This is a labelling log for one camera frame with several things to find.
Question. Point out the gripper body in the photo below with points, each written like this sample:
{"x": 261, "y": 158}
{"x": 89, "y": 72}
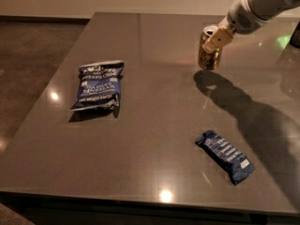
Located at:
{"x": 240, "y": 20}

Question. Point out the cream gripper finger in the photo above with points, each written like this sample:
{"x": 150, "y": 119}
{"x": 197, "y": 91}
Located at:
{"x": 210, "y": 47}

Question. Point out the orange La Croix can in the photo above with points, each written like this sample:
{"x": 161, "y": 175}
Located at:
{"x": 208, "y": 61}

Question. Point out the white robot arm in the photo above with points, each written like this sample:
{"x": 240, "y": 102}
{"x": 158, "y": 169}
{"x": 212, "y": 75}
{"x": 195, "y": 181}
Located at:
{"x": 245, "y": 17}

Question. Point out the blue rxbar blueberry wrapper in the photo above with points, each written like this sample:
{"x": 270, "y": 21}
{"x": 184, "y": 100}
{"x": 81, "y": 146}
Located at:
{"x": 228, "y": 157}

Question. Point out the blue potato chips bag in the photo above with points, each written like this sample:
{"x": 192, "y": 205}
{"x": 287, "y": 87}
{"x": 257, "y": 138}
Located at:
{"x": 99, "y": 86}

